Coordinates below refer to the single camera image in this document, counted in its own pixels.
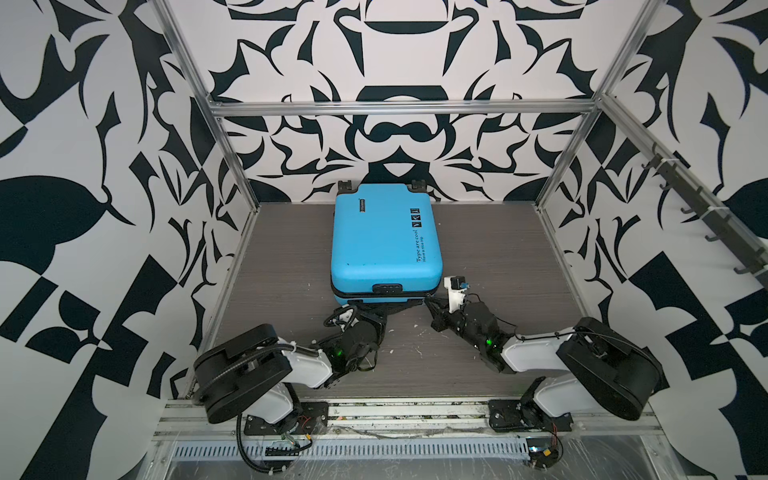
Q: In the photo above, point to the aluminium frame rails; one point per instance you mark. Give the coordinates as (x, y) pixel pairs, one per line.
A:
(557, 102)

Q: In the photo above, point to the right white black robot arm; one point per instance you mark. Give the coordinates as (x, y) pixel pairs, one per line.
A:
(600, 369)

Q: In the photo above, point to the white slotted cable duct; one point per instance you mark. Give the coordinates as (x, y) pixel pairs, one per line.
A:
(394, 449)

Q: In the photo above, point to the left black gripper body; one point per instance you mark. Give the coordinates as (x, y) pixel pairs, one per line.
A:
(375, 329)

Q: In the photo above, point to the black wall hook rack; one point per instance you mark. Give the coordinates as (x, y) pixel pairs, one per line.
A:
(702, 204)

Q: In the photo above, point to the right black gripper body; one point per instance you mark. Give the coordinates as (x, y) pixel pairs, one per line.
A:
(461, 324)

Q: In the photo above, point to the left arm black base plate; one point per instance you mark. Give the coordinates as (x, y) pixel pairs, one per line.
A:
(306, 418)

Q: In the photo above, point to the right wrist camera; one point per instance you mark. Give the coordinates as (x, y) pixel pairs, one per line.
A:
(456, 287)

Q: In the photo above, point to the blue hard-shell suitcase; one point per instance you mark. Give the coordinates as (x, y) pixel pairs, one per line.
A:
(385, 246)

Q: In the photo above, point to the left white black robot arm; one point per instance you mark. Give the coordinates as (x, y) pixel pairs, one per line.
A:
(254, 375)

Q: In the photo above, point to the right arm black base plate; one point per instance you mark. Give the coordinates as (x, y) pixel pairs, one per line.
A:
(522, 416)

